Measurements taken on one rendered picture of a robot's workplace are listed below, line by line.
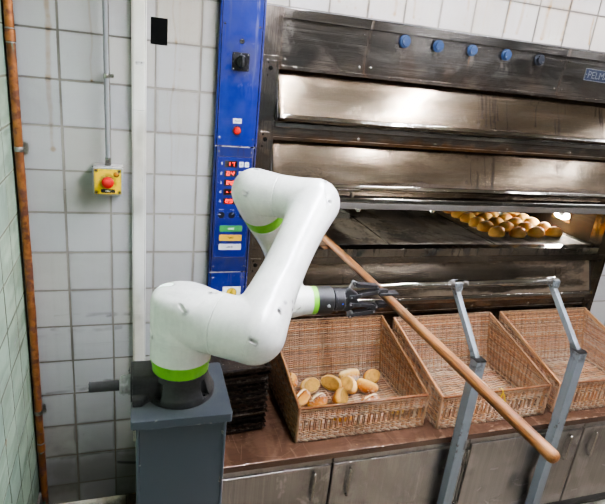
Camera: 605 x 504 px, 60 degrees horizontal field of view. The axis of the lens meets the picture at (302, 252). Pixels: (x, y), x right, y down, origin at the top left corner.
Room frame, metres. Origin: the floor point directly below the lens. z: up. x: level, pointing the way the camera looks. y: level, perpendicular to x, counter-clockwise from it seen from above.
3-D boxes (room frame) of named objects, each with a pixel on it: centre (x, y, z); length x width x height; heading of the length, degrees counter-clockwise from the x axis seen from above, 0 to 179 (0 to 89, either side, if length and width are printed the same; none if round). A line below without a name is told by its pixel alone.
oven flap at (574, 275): (2.36, -0.69, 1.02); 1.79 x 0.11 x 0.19; 109
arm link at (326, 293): (1.58, -0.09, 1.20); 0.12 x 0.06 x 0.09; 19
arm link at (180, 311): (0.99, 0.23, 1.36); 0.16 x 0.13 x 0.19; 74
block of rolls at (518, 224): (2.97, -1.09, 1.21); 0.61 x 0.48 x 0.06; 19
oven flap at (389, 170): (2.36, -0.69, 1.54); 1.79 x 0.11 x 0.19; 109
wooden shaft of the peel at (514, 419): (1.71, -0.29, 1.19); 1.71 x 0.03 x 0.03; 19
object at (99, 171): (1.82, 0.71, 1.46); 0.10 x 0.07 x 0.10; 109
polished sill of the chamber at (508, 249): (2.38, -0.68, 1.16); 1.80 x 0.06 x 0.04; 109
